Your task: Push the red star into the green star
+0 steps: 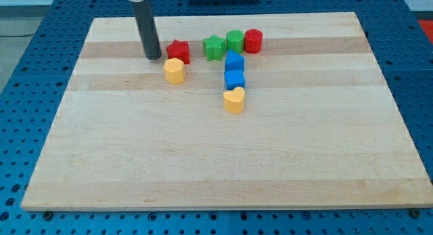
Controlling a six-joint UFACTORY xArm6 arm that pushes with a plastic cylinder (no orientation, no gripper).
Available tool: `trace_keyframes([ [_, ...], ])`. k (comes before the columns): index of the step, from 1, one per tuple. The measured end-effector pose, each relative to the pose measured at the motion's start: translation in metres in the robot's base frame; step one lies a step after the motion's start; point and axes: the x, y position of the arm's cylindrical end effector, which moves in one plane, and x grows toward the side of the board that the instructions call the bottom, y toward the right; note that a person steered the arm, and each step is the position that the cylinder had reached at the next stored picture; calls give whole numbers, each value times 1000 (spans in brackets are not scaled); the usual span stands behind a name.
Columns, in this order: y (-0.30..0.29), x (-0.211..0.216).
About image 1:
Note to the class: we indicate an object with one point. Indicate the blue triangle block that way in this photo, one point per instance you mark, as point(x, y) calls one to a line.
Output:
point(234, 61)

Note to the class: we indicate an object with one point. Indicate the blue cube block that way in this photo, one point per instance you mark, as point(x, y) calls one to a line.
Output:
point(233, 79)

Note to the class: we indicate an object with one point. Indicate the yellow heart block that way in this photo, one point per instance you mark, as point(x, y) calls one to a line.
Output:
point(234, 100)

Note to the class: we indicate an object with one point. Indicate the yellow pentagon block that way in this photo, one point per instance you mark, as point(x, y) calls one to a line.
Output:
point(174, 71)

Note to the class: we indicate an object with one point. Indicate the light wooden board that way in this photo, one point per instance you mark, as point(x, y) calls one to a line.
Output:
point(319, 130)

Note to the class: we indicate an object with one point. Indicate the red cylinder block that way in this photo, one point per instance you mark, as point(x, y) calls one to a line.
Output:
point(253, 39)

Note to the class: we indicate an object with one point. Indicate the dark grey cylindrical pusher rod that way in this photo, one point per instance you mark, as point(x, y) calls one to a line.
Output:
point(147, 29)

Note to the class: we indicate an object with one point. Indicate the green cylinder block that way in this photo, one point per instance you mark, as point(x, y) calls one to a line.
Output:
point(235, 41)

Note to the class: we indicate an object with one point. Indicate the green star block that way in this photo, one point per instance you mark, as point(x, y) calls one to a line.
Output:
point(214, 48)

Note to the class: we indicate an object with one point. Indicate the red star block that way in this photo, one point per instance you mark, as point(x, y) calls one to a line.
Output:
point(180, 50)

